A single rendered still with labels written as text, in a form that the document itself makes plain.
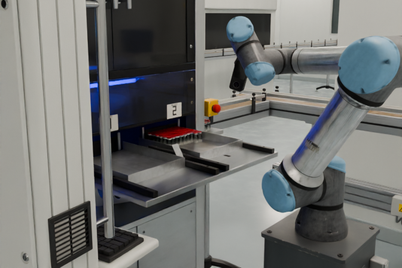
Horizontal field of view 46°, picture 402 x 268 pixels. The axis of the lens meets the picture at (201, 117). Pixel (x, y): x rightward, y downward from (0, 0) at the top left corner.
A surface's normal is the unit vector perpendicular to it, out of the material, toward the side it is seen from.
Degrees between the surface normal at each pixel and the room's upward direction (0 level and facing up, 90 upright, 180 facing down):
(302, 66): 110
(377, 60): 85
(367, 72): 84
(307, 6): 90
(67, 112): 90
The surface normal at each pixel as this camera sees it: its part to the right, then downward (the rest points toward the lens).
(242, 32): -0.22, -0.27
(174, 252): 0.75, 0.14
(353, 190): -0.66, 0.15
